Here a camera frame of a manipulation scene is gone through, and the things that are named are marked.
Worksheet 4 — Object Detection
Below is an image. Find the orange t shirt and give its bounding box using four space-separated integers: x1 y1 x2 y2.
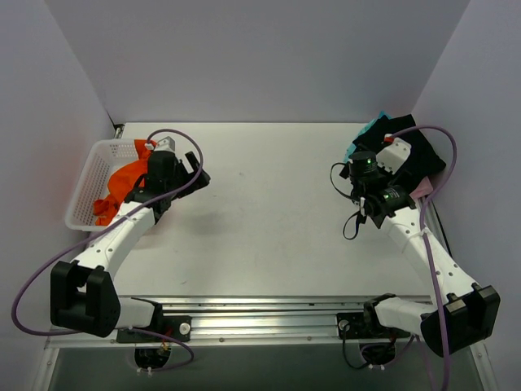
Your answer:
93 139 151 226

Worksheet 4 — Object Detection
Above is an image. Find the black t shirt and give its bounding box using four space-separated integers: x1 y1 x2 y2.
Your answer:
344 112 446 200

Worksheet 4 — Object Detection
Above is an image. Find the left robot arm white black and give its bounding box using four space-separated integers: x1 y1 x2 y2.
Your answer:
50 150 210 341

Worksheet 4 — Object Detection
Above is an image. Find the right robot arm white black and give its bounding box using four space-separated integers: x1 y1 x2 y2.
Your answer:
343 152 501 357

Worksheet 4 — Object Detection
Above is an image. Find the teal folded t shirt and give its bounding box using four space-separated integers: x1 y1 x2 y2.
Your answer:
343 111 392 163

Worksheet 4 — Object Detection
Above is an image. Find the pink folded t shirt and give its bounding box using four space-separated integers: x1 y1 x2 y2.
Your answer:
409 177 433 200

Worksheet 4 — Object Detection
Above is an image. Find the white plastic basket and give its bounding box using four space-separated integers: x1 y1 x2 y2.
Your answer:
65 138 138 232

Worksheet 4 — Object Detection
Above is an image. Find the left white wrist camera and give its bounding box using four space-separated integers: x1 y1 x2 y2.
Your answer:
144 136 175 153

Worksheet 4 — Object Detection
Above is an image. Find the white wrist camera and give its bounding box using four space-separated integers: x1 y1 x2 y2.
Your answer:
376 134 412 174
144 136 175 153

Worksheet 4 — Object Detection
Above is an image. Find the black thin cable loop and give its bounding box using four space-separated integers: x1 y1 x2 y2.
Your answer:
329 161 367 241

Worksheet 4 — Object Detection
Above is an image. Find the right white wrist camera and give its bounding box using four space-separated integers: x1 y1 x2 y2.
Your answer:
376 134 412 174

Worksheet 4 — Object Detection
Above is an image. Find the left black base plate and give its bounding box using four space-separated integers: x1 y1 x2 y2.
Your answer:
116 315 192 344

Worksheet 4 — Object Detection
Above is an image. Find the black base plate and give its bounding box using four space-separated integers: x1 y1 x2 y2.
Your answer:
335 312 410 340
116 315 192 344

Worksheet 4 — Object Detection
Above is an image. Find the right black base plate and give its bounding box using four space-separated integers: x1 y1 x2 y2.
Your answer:
335 312 410 340

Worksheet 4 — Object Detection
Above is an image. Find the aluminium rail frame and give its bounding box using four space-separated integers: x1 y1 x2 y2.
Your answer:
32 195 500 391

